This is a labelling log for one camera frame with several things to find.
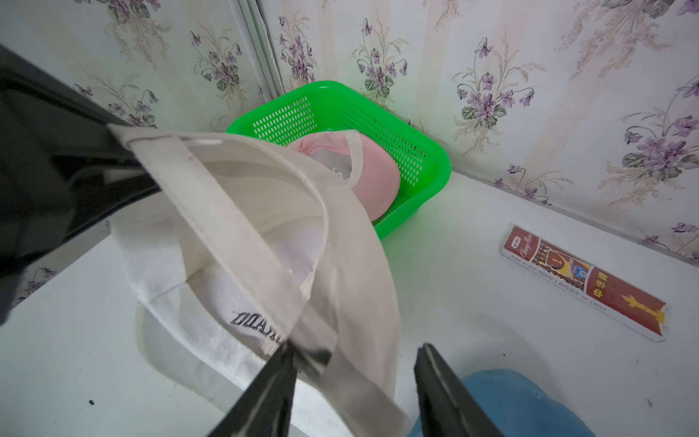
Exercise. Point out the white baseball cap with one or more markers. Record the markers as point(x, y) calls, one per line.
point(248, 245)

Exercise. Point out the light blue baseball cap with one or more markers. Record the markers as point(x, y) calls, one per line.
point(514, 405)

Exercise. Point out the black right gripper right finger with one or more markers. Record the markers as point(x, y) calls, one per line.
point(447, 408)

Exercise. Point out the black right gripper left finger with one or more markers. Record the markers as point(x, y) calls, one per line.
point(265, 408)

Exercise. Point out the pink baseball cap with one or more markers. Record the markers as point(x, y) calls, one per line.
point(359, 162)

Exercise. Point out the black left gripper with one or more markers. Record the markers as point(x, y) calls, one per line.
point(62, 171)

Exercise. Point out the green plastic basket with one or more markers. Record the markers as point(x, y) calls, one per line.
point(425, 167)

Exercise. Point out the red cigarette carton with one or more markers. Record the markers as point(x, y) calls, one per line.
point(620, 300)

